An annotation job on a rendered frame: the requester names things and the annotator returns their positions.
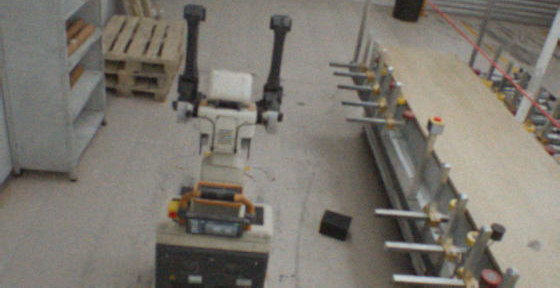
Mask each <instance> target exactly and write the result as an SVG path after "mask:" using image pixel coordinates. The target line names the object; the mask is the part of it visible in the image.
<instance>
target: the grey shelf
mask: <svg viewBox="0 0 560 288"><path fill-rule="evenodd" d="M99 12H100V13H99ZM98 15H99V25H98ZM67 19H68V20H69V21H70V23H71V25H72V24H73V23H74V22H75V21H76V20H78V19H82V20H84V21H85V23H86V25H87V24H90V23H91V24H93V25H94V26H95V32H94V33H93V34H91V35H90V36H89V37H88V39H87V40H86V41H85V42H84V43H83V44H82V45H81V46H79V47H78V48H77V50H76V51H75V52H74V53H73V54H72V55H71V56H70V57H68V58H67V48H68V47H67V36H66V24H65V21H66V20H67ZM57 22H58V26H57ZM60 26H61V27H60ZM100 27H101V28H100ZM58 28H59V35H58ZM60 29H61V30H60ZM60 32H61V33H60ZM98 36H99V50H98ZM100 36H101V37H100ZM61 38H62V39H61ZM58 39H59V47H58ZM61 41H62V42H61ZM61 44H62V45H61ZM101 44H102V45H101ZM62 47H63V48H62ZM101 48H102V49H101ZM59 50H60V58H59ZM62 50H63V51H62ZM101 50H102V51H101ZM62 53H63V54H62ZM101 53H102V54H101ZM101 55H102V56H101ZM62 56H63V57H62ZM63 58H64V59H63ZM99 58H100V71H99ZM101 59H102V60H101ZM63 61H64V62H63ZM77 65H79V66H82V67H83V68H84V72H83V73H82V75H81V76H80V78H79V79H78V80H77V81H76V84H75V85H74V87H73V88H72V90H70V84H69V74H70V73H71V71H72V70H73V69H74V68H75V67H76V66H77ZM102 70H103V71H102ZM0 71H1V84H2V91H3V96H4V103H5V109H6V114H7V121H8V127H9V139H10V146H11V152H12V157H13V164H14V170H15V174H14V176H15V177H20V176H21V175H22V172H21V171H19V167H20V168H30V169H40V170H50V171H60V172H69V171H70V181H72V182H76V180H77V177H76V165H77V163H78V161H79V159H80V157H81V154H82V152H83V151H84V150H85V147H86V146H88V144H89V143H90V141H91V139H92V137H93V136H94V135H95V131H96V130H97V128H98V126H99V124H101V122H102V125H104V126H106V124H107V122H106V112H105V104H106V88H105V64H104V39H103V15H102V0H98V8H97V0H0ZM69 72H70V73H69ZM61 75H62V80H61ZM100 80H101V92H100ZM62 83H63V91H62ZM5 88H6V89H5ZM103 89H104V90H103ZM103 91H104V92H103ZM63 94H64V101H63ZM103 98H104V99H103ZM103 100H104V101H103ZM101 101H102V111H101ZM10 106H11V109H10ZM11 111H12V113H11ZM104 118H105V119H104ZM104 120H105V121H104ZM11 132H12V133H11ZM14 151H15V152H14ZM17 169H18V170H17ZM72 172H73V173H72Z"/></svg>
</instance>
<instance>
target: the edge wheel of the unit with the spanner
mask: <svg viewBox="0 0 560 288"><path fill-rule="evenodd" d="M480 281H481V283H482V284H483V285H484V286H485V287H487V288H498V286H499V284H500V282H501V278H500V276H499V275H498V274H497V273H496V272H495V271H492V270H488V269H486V270H484V271H483V272H482V274H481V276H480Z"/></svg>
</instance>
